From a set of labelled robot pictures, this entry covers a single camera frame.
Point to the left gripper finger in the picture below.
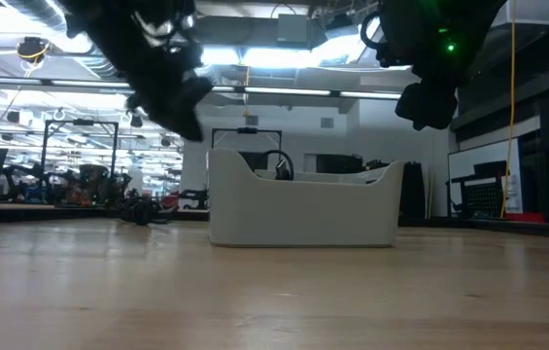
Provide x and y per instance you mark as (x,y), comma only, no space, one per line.
(186,127)

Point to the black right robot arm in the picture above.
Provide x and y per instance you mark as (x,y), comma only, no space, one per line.
(429,34)

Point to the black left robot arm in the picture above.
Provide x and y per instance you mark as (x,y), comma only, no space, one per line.
(109,24)

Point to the grey ceiling box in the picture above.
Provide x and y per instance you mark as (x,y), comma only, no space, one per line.
(292,30)

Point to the grey plastic bin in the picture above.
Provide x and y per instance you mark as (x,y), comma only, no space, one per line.
(303,214)

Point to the tall black station frame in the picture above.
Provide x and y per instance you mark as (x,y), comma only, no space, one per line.
(44,155)

